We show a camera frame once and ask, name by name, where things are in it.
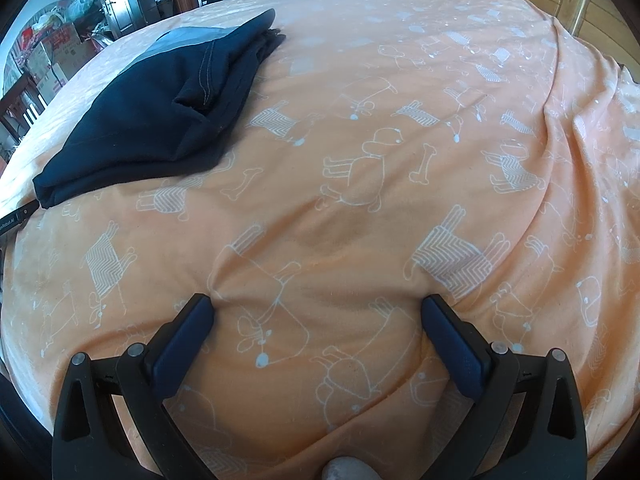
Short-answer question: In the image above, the dark navy small garment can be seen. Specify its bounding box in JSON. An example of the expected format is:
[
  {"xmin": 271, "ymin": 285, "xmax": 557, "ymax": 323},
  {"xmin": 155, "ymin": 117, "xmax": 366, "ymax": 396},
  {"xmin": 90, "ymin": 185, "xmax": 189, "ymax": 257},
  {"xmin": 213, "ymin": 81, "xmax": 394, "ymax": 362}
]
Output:
[{"xmin": 32, "ymin": 9, "xmax": 285, "ymax": 208}]

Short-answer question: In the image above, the right hand in white glove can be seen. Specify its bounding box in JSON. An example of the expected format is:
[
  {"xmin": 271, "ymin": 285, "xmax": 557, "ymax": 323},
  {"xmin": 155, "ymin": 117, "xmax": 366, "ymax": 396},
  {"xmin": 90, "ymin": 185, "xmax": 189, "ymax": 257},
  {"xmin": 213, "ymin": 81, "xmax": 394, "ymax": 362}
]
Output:
[{"xmin": 321, "ymin": 456, "xmax": 381, "ymax": 480}]

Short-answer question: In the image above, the dark wooden chair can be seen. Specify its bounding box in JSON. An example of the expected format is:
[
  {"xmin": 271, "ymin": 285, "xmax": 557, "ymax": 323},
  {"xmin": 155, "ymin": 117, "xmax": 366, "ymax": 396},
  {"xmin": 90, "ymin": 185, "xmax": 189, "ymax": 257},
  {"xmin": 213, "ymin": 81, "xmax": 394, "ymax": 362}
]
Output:
[{"xmin": 1, "ymin": 73, "xmax": 47, "ymax": 144}]

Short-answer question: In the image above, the cardboard boxes stack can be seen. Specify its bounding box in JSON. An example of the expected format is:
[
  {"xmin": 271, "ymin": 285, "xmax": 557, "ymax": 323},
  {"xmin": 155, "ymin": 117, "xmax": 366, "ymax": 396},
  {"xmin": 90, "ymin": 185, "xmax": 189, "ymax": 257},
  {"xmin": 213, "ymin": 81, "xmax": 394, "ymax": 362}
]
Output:
[{"xmin": 11, "ymin": 0, "xmax": 104, "ymax": 104}]

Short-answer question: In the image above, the orange dog-print bed cover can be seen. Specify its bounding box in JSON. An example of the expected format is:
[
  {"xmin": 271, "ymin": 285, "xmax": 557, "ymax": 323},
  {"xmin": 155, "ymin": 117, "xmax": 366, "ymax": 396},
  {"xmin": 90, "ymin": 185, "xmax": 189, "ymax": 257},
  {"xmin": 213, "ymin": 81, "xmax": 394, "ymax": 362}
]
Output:
[{"xmin": 1, "ymin": 0, "xmax": 639, "ymax": 479}]

